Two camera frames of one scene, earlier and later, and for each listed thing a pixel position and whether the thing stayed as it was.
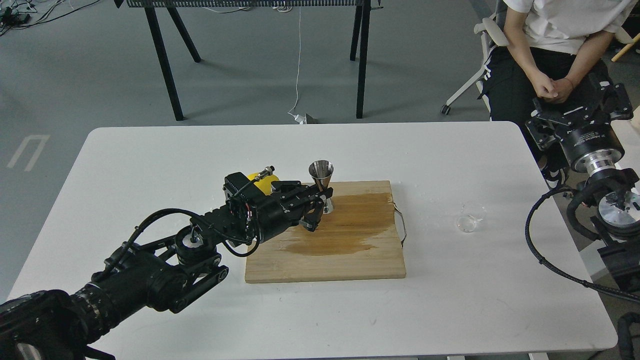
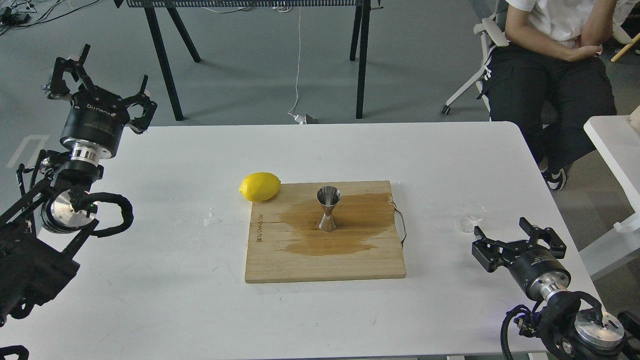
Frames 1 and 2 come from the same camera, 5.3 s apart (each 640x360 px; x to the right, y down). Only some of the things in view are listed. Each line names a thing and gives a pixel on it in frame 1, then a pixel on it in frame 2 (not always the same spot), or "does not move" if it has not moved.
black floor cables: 15,14 does not move
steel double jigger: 321,170 to 328,196
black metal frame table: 150,6 does not move
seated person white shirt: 553,51 does not move
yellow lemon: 264,184 does not move
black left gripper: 255,217 to 96,118
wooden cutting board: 359,239 does not move
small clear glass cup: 471,212 does not move
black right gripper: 591,146 to 542,275
